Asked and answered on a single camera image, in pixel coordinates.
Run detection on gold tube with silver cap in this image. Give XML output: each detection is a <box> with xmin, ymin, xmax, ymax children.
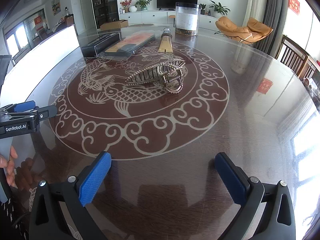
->
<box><xmin>158</xmin><ymin>28</ymin><xmax>173</xmax><ymax>53</ymax></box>

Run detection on black patterned sleeve forearm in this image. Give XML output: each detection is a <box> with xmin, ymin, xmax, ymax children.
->
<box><xmin>0</xmin><ymin>197</ymin><xmax>31</xmax><ymax>239</ymax></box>

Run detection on person's left hand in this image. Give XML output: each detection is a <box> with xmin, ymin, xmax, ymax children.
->
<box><xmin>0</xmin><ymin>146</ymin><xmax>18</xmax><ymax>187</ymax></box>

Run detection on white cardboard storage box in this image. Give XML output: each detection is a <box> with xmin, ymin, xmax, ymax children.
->
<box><xmin>1</xmin><ymin>25</ymin><xmax>79</xmax><ymax>107</ymax></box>

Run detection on black box on table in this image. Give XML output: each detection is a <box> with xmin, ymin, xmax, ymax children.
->
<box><xmin>80</xmin><ymin>32</ymin><xmax>121</xmax><ymax>58</ymax></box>

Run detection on packaged orange comb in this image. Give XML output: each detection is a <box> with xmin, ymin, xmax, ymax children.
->
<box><xmin>98</xmin><ymin>31</ymin><xmax>156</xmax><ymax>61</ymax></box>

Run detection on brown cardboard box on floor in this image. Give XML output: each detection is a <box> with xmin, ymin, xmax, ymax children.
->
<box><xmin>100</xmin><ymin>20</ymin><xmax>129</xmax><ymax>31</ymax></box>

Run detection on gold pearl claw hair clip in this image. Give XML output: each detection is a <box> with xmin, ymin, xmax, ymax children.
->
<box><xmin>125</xmin><ymin>58</ymin><xmax>185</xmax><ymax>94</ymax></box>

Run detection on dark display cabinet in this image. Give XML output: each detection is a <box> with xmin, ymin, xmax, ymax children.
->
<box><xmin>92</xmin><ymin>0</ymin><xmax>119</xmax><ymax>29</ymax></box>

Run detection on red flower vase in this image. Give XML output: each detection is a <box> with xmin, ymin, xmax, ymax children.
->
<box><xmin>120</xmin><ymin>0</ymin><xmax>133</xmax><ymax>12</ymax></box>

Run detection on green potted plant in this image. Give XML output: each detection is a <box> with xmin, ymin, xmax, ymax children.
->
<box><xmin>135</xmin><ymin>0</ymin><xmax>152</xmax><ymax>11</ymax></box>

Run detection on wooden dining chair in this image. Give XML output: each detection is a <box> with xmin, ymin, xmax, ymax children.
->
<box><xmin>276</xmin><ymin>35</ymin><xmax>319</xmax><ymax>80</ymax></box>

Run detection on clear cylindrical container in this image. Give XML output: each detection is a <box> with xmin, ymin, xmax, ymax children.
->
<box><xmin>175</xmin><ymin>2</ymin><xmax>200</xmax><ymax>36</ymax></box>

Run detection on white tv cabinet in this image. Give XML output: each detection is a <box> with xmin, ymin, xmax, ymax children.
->
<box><xmin>119</xmin><ymin>10</ymin><xmax>219</xmax><ymax>31</ymax></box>

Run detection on orange lounge chair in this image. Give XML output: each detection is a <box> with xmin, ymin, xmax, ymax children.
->
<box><xmin>215</xmin><ymin>16</ymin><xmax>273</xmax><ymax>44</ymax></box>

